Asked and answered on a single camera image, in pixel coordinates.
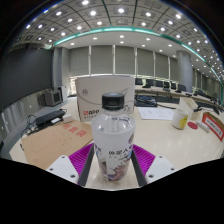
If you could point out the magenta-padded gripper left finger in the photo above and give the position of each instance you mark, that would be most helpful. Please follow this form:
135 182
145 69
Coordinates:
80 158

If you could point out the row of black office chairs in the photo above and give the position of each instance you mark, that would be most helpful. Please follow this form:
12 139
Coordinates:
166 84

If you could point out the group of round ceiling lights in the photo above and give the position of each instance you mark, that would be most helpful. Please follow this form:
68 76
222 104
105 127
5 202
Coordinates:
93 13

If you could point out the white remote control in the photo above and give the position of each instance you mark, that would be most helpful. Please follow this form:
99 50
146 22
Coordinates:
202 126

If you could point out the black desk phone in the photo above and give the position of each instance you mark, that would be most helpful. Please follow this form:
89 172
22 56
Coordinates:
145 101

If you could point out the black power strip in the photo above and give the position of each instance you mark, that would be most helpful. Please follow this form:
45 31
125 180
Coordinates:
50 117

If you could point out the red-sided open cardboard box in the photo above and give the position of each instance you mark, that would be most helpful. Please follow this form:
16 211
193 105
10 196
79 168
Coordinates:
213 125

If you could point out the grey box monitor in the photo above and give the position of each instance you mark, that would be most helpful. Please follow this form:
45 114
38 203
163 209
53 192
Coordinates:
53 97

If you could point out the flat brown cardboard sheet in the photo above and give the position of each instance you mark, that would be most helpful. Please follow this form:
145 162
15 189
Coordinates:
50 143

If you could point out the white cardboard carton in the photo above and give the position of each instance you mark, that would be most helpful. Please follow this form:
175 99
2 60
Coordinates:
96 90

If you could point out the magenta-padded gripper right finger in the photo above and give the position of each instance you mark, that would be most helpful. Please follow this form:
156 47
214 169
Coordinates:
144 158

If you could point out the clear bottle with printed label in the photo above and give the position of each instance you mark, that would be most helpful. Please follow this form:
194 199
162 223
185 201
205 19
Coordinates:
113 140

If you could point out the white printed paper sheet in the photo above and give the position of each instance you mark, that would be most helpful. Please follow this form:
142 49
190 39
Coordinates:
155 113

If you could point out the white and yellow mug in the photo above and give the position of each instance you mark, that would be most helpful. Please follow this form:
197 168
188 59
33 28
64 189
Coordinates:
179 119

